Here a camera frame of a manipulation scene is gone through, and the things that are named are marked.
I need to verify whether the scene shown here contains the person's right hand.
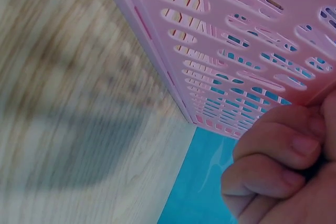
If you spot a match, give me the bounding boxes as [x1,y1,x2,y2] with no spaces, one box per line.
[221,87,336,224]

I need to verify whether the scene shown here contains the pink slotted plastic basket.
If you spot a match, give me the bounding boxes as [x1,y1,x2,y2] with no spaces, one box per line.
[98,0,336,141]

